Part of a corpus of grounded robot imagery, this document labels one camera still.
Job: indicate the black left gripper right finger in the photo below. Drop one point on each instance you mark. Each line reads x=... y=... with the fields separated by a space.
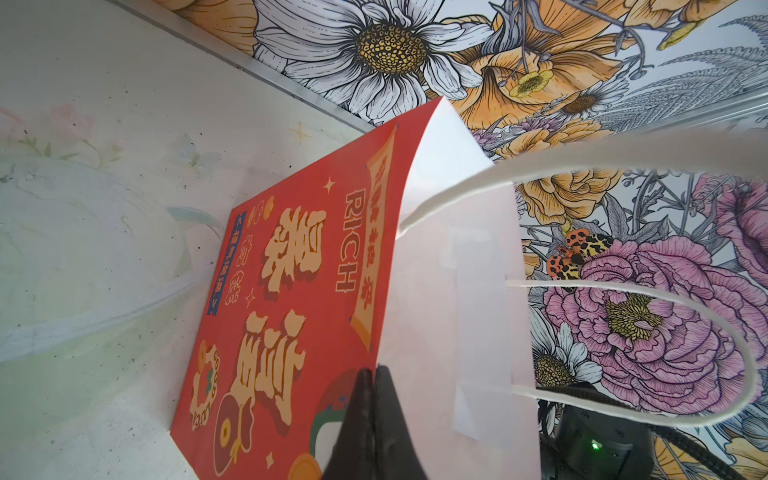
x=395 y=455

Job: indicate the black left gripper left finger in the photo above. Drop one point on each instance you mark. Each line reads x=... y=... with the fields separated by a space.
x=353 y=455

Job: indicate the red paper gift bag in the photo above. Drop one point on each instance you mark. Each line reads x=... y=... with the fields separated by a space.
x=403 y=249

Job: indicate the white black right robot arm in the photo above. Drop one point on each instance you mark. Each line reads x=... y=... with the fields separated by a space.
x=589 y=445

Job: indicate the clear plastic bowl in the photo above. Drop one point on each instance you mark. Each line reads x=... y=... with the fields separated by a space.
x=82 y=252

